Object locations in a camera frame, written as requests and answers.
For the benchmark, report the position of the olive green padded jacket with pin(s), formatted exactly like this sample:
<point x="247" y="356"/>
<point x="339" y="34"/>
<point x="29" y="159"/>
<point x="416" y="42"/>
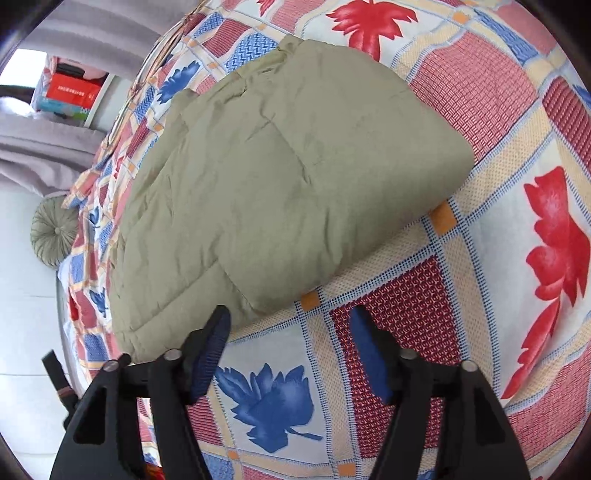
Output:
<point x="277" y="184"/>

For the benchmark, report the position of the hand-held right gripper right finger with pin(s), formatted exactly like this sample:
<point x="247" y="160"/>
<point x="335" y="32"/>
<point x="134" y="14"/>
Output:
<point x="369" y="365"/>

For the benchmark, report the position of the red box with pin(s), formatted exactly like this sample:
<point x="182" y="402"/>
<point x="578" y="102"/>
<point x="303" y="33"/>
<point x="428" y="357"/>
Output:
<point x="74" y="88"/>

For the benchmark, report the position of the grey green round cushion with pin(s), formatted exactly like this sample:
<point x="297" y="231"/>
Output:
<point x="54" y="230"/>

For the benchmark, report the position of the leaf print checked bed sheet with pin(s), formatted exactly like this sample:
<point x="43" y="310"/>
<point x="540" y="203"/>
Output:
<point x="485" y="115"/>

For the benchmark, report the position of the grey curtain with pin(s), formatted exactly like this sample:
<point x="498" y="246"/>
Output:
<point x="41" y="147"/>
<point x="92" y="32"/>

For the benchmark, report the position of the colourful printed box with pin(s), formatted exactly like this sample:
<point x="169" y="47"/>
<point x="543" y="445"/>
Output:
<point x="62" y="109"/>

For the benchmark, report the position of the white shelf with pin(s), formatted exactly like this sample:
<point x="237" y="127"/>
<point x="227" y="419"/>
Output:
<point x="99" y="104"/>

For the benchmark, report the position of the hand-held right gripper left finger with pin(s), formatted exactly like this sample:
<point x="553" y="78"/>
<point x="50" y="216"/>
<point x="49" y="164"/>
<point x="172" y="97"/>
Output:
<point x="210" y="356"/>

